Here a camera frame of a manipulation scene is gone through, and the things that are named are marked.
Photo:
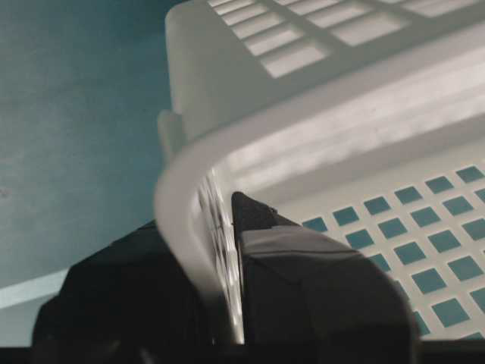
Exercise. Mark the light green tape strip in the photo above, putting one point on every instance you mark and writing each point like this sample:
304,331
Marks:
32,289

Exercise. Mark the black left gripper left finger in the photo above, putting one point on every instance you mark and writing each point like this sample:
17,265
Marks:
134,289

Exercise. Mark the white perforated plastic basket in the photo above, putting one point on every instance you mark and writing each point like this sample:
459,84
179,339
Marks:
361,120

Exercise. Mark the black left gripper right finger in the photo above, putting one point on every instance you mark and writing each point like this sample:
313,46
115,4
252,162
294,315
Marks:
301,285

